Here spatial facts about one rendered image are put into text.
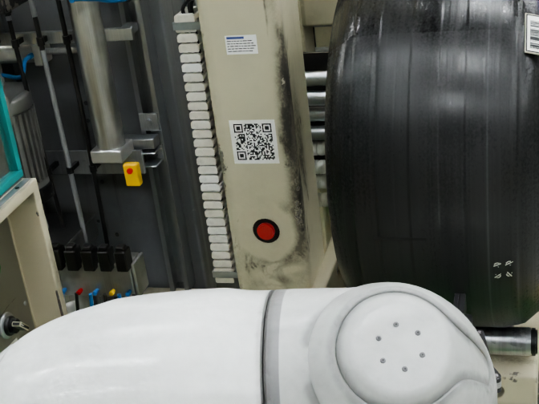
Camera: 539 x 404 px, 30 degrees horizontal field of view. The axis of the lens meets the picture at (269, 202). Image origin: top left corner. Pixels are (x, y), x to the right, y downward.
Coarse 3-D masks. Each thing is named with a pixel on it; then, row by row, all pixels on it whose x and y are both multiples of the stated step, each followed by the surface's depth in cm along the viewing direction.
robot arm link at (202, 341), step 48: (48, 336) 63; (96, 336) 61; (144, 336) 61; (192, 336) 60; (240, 336) 60; (0, 384) 62; (48, 384) 60; (96, 384) 60; (144, 384) 59; (192, 384) 58; (240, 384) 58
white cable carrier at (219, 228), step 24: (192, 48) 156; (192, 72) 159; (192, 96) 160; (192, 120) 163; (216, 144) 168; (216, 168) 165; (216, 192) 167; (216, 216) 169; (216, 240) 171; (216, 264) 173
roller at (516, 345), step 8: (480, 328) 158; (488, 328) 158; (496, 328) 157; (504, 328) 157; (512, 328) 157; (520, 328) 157; (528, 328) 156; (488, 336) 157; (496, 336) 156; (504, 336) 156; (512, 336) 156; (520, 336) 155; (528, 336) 155; (536, 336) 155; (488, 344) 156; (496, 344) 156; (504, 344) 156; (512, 344) 155; (520, 344) 155; (528, 344) 155; (536, 344) 155; (496, 352) 157; (504, 352) 156; (512, 352) 156; (520, 352) 156; (528, 352) 155; (536, 352) 155
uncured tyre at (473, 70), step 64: (384, 0) 138; (448, 0) 136; (512, 0) 134; (384, 64) 134; (448, 64) 132; (512, 64) 130; (384, 128) 133; (448, 128) 131; (512, 128) 129; (384, 192) 134; (448, 192) 132; (512, 192) 130; (384, 256) 139; (448, 256) 136; (512, 256) 135; (512, 320) 148
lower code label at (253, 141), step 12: (240, 120) 159; (252, 120) 158; (264, 120) 158; (240, 132) 160; (252, 132) 159; (264, 132) 159; (240, 144) 161; (252, 144) 160; (264, 144) 159; (276, 144) 159; (240, 156) 161; (252, 156) 161; (264, 156) 160; (276, 156) 160
